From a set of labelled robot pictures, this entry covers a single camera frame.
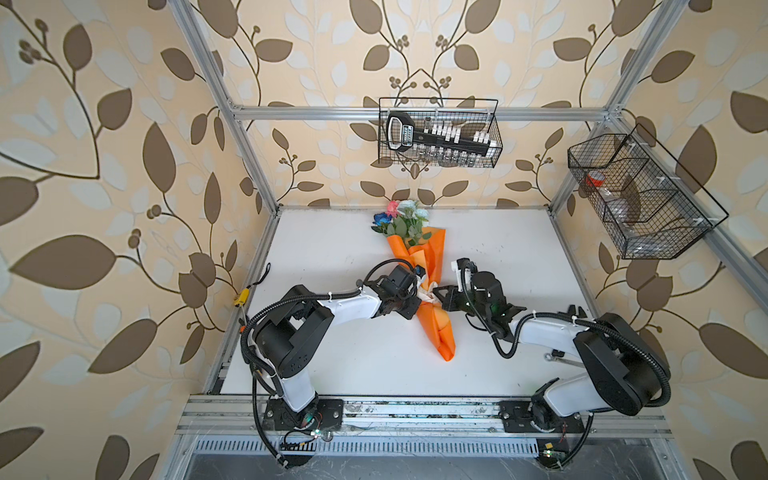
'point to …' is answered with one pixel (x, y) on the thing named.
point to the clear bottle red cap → (619, 207)
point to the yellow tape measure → (244, 295)
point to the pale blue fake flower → (412, 219)
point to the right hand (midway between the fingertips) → (434, 292)
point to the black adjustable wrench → (572, 311)
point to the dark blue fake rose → (382, 220)
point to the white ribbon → (429, 296)
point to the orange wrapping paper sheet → (427, 256)
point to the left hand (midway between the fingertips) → (418, 300)
